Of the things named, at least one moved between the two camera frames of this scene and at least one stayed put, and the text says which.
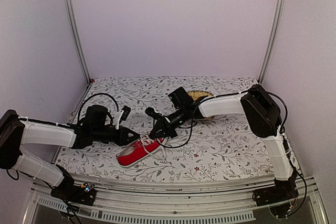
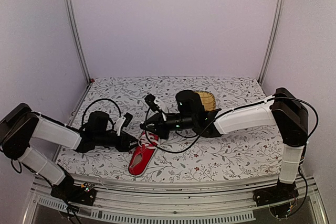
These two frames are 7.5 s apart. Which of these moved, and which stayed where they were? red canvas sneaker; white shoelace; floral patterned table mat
Moved: red canvas sneaker; white shoelace
Stayed: floral patterned table mat
